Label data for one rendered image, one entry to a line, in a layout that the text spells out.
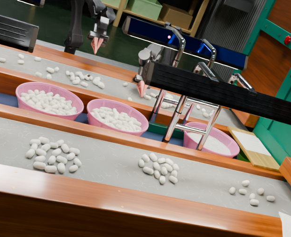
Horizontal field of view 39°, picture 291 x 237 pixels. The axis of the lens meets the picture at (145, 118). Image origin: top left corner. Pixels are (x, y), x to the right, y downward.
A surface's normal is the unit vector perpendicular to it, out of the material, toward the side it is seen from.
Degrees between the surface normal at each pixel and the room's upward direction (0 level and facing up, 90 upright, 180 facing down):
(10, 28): 58
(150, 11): 90
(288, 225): 0
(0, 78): 90
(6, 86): 90
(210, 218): 0
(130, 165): 0
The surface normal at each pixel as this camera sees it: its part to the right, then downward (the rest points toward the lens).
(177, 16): 0.25, 0.49
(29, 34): 0.33, -0.06
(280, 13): -0.92, -0.23
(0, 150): 0.34, -0.85
